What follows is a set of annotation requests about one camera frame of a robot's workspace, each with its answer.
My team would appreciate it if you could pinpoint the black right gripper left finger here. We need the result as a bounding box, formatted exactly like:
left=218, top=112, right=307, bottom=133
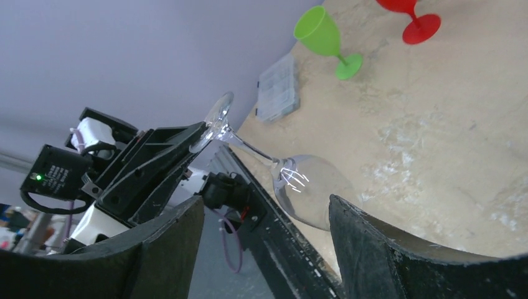
left=1, top=196, right=204, bottom=298

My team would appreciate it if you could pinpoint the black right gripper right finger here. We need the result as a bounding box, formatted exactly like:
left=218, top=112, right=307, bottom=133
left=329, top=195, right=527, bottom=298

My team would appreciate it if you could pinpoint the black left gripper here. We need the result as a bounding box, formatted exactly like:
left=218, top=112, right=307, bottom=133
left=64, top=108, right=206, bottom=225

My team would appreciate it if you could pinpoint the clear round wine glass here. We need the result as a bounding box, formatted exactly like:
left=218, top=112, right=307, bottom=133
left=189, top=92, right=357, bottom=231

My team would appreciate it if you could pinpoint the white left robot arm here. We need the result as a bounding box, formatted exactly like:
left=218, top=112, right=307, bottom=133
left=68, top=108, right=207, bottom=245

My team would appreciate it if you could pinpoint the clear plastic screw box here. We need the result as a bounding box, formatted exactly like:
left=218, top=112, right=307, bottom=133
left=255, top=54, right=300, bottom=123

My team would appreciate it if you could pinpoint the green plastic goblet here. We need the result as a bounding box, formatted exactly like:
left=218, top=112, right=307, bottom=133
left=293, top=5, right=363, bottom=80

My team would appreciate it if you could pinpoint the red plastic goblet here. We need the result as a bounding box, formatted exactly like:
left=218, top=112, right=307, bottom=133
left=377, top=0, right=441, bottom=45

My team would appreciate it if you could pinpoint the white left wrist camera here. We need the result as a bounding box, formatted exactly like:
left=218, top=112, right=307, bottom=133
left=68, top=117, right=116, bottom=156

